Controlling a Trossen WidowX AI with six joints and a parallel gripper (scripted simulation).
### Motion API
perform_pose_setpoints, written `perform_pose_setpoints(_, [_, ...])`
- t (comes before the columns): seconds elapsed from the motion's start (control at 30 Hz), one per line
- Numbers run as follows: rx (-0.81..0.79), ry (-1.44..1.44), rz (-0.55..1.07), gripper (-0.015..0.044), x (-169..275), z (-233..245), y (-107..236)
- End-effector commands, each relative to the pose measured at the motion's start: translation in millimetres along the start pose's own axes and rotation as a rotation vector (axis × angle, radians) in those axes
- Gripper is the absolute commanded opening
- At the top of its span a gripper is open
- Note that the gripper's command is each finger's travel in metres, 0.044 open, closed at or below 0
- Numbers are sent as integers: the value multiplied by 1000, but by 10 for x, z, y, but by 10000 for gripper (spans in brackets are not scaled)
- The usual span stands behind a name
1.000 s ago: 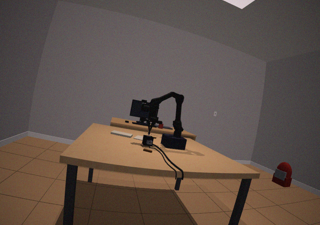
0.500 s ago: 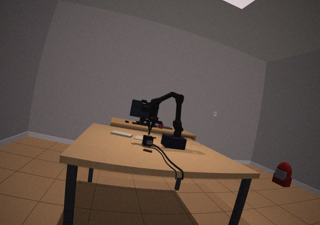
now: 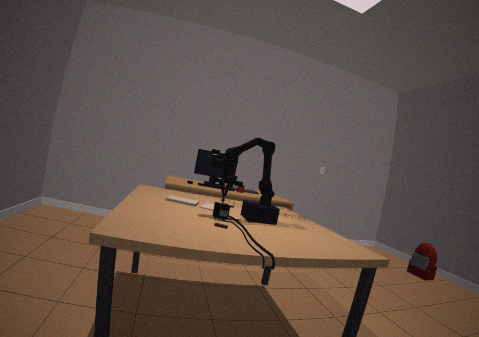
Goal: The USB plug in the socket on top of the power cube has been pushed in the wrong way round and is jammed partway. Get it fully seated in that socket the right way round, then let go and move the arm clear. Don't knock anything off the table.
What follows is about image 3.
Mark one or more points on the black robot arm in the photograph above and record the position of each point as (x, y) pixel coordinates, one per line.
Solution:
(265, 185)

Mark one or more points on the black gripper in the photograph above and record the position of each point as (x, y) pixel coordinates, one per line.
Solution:
(222, 183)

